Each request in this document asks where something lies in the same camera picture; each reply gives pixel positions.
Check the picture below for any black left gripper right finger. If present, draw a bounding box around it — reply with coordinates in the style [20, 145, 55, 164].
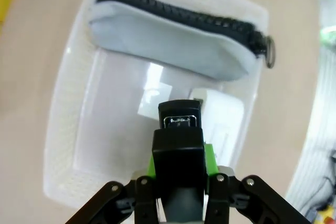
[203, 142, 312, 224]

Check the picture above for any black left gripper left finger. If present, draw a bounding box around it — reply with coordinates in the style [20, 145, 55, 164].
[65, 155, 158, 224]

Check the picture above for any black usb charger block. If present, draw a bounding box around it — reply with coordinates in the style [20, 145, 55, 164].
[151, 99, 205, 224]

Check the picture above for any white perforated plastic basket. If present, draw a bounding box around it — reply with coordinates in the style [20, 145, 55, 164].
[43, 0, 269, 210]

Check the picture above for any grey campus pencil case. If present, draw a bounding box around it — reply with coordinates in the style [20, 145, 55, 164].
[88, 0, 278, 82]

